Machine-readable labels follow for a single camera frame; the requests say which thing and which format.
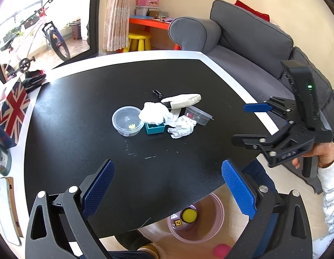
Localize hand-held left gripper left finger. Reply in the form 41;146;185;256
25;159;115;259

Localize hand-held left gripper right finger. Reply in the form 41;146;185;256
221;159;313;259

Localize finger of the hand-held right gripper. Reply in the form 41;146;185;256
231;123;315;168
243;96;301;122

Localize pink translucent trash bin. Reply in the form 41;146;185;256
167;193;225;243

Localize small clear plastic tub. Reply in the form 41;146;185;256
184;106;213;126

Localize round clear plastic container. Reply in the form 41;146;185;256
112;106;145;137

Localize white paper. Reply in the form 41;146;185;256
167;115;197;139

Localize small teal box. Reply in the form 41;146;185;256
145;122;166;135

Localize white tissue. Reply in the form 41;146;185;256
138;102;171;126

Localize person's right forearm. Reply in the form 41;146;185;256
312;155;334;259

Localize person's right hand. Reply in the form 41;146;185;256
292;141;334;169

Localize person's right leg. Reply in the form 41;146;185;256
241;159;276;195

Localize round yellow toy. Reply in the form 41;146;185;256
182;207;198;223

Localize pink foam object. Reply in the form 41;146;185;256
213;243;230;258

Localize grey sofa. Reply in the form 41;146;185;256
168;0;334;195

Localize person's left foot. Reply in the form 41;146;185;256
138;243;160;259

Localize red cushion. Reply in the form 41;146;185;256
234;0;271;22

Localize black table mat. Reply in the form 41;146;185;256
24;50;275;239

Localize white smartphone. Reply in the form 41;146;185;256
0;177;22;246

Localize green bottle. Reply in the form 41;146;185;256
0;132;12;174

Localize flag print tissue box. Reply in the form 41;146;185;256
0;77;31;149

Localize white coffee table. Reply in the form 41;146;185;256
0;49;291;249

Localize black red shoes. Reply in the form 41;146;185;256
21;69;47;92

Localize yellow plastic stool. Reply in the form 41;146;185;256
122;31;152;53

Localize orange desk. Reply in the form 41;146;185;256
128;16;181;50

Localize grey storage box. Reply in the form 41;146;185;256
135;6;154;17

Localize pink storage box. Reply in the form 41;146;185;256
136;0;161;8

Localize pink white bicycle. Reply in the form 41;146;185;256
0;0;72;81

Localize brown planter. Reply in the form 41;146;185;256
68;19;82;41

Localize patterned curtain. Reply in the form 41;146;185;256
102;0;131;52

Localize black door frame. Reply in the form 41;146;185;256
86;0;103;56

